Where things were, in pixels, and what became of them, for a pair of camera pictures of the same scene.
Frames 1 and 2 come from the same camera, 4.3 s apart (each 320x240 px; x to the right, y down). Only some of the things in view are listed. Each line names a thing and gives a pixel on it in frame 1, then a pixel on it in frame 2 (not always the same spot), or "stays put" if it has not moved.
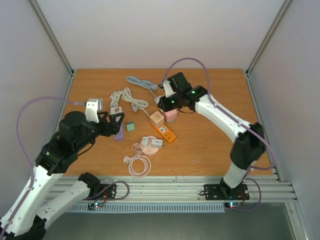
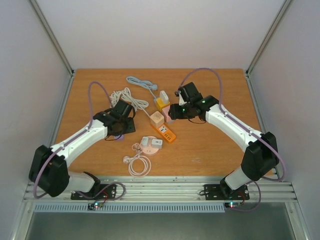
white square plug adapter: x=157 y=99 -> x=163 y=94
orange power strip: x=166 y=133 stays put
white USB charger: x=144 y=141 stays put
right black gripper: x=165 y=105 -> x=173 y=112
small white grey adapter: x=157 y=143 stays put
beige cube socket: x=157 y=119 stays put
